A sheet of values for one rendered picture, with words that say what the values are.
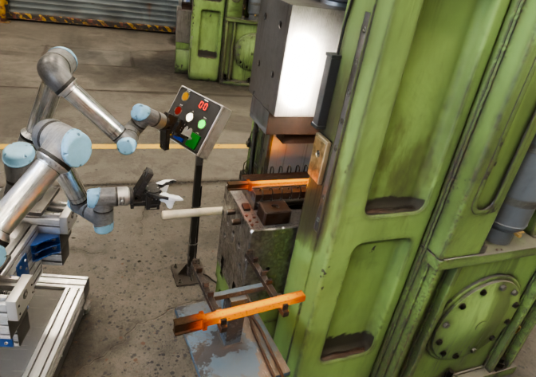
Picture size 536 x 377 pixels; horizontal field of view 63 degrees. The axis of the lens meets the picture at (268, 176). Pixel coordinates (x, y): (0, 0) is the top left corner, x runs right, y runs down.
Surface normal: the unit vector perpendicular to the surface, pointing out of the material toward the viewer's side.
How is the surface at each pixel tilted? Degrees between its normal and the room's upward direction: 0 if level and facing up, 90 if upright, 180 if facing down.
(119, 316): 0
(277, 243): 90
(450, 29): 89
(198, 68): 90
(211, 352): 0
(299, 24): 90
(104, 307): 0
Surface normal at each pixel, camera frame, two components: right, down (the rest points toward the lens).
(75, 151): 0.89, 0.26
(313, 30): 0.35, 0.49
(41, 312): 0.14, -0.87
